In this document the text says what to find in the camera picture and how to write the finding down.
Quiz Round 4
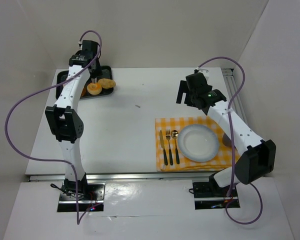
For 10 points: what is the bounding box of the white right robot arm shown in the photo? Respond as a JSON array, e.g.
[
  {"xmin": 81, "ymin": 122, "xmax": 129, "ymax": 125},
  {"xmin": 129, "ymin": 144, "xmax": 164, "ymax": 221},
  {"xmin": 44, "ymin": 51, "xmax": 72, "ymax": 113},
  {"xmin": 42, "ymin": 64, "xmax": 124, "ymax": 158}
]
[{"xmin": 176, "ymin": 71, "xmax": 276, "ymax": 190}]

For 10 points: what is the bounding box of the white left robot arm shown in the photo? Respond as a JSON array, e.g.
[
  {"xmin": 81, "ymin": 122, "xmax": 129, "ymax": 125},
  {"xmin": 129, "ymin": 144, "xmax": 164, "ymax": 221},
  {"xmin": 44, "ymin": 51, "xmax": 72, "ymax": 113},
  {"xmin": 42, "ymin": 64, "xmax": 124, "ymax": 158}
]
[{"xmin": 45, "ymin": 40, "xmax": 100, "ymax": 195}]

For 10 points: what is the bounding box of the small oval bread roll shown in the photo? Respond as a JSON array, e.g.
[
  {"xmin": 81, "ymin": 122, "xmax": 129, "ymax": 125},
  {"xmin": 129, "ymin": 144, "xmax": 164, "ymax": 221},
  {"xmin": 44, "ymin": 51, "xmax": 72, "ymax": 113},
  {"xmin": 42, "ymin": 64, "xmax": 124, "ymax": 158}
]
[{"xmin": 98, "ymin": 78, "xmax": 116, "ymax": 89}]

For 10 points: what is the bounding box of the round donut bread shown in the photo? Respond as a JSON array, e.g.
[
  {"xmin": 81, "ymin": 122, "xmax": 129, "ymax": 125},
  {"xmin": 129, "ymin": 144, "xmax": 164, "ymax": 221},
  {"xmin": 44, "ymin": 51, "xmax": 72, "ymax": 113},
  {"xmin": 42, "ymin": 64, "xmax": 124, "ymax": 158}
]
[{"xmin": 86, "ymin": 82, "xmax": 103, "ymax": 96}]

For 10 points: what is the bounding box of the orange fluted cake bread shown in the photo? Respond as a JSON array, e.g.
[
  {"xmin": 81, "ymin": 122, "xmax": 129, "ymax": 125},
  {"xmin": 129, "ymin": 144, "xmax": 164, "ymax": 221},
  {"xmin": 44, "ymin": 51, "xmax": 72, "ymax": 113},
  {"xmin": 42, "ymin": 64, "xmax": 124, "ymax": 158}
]
[{"xmin": 62, "ymin": 81, "xmax": 87, "ymax": 98}]

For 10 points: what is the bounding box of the black baking tray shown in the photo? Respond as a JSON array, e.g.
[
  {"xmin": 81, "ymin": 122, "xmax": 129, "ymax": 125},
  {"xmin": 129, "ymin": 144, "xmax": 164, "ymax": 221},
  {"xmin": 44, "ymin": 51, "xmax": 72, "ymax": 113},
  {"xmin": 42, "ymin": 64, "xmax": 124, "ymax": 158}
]
[{"xmin": 55, "ymin": 65, "xmax": 116, "ymax": 100}]

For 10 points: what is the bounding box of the white blue-rimmed plate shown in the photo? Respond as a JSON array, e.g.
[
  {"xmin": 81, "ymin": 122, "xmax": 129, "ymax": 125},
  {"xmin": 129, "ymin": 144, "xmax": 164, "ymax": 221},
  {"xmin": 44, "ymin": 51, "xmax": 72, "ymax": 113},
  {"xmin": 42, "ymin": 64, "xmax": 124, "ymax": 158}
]
[{"xmin": 177, "ymin": 124, "xmax": 220, "ymax": 163}]

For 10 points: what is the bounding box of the purple mug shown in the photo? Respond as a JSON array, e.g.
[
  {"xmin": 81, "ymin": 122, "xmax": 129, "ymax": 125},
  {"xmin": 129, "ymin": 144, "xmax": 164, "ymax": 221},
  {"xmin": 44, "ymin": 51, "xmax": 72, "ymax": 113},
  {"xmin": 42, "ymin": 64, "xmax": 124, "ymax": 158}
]
[{"xmin": 222, "ymin": 133, "xmax": 232, "ymax": 147}]

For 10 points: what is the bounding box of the yellow checkered cloth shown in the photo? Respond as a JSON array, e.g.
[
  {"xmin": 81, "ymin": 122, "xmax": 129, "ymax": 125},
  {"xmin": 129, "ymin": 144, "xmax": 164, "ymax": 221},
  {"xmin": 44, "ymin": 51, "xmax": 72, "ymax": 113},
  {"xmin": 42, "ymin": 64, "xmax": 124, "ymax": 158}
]
[{"xmin": 155, "ymin": 116, "xmax": 232, "ymax": 172}]

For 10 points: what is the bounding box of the gold spoon black handle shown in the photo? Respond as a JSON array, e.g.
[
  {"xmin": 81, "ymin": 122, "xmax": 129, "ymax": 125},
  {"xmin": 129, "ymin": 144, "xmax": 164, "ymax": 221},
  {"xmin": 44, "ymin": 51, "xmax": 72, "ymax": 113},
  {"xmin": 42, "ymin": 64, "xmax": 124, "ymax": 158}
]
[{"xmin": 171, "ymin": 130, "xmax": 180, "ymax": 165}]

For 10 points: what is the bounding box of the gold fork black handle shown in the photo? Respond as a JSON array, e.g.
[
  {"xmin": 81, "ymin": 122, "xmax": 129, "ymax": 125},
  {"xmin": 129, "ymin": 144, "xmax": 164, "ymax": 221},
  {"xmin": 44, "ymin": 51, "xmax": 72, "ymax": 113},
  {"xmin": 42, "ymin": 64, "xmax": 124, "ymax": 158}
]
[{"xmin": 165, "ymin": 129, "xmax": 174, "ymax": 166}]

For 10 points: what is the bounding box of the gold knife black handle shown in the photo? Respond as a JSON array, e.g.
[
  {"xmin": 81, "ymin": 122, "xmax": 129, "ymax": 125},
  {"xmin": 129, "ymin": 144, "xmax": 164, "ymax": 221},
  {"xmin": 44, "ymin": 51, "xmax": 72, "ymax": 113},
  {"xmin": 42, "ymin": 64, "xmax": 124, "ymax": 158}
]
[{"xmin": 159, "ymin": 130, "xmax": 168, "ymax": 166}]

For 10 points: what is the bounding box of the aluminium rail front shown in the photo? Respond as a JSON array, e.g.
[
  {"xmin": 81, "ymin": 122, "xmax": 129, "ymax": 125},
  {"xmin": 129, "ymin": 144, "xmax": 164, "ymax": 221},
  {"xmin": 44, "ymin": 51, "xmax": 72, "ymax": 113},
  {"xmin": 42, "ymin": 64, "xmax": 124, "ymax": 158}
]
[{"xmin": 28, "ymin": 172, "xmax": 216, "ymax": 182}]

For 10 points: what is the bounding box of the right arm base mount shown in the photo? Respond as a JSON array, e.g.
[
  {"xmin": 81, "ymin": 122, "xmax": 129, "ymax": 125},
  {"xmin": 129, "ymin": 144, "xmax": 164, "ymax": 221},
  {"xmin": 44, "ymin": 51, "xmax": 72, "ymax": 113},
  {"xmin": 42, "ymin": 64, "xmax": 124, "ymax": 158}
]
[{"xmin": 188, "ymin": 182, "xmax": 240, "ymax": 210}]

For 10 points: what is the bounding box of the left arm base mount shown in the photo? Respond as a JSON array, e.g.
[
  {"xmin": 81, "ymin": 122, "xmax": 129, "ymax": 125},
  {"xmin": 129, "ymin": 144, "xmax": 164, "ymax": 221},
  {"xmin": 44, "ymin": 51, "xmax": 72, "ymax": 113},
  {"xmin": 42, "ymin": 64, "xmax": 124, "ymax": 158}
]
[{"xmin": 50, "ymin": 183, "xmax": 106, "ymax": 213}]

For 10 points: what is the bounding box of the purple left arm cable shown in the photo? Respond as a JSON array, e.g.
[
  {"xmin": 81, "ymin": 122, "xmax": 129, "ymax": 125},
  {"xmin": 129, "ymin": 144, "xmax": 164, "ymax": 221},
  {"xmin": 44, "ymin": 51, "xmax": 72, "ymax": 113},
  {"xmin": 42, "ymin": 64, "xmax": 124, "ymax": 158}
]
[{"xmin": 4, "ymin": 30, "xmax": 103, "ymax": 225}]

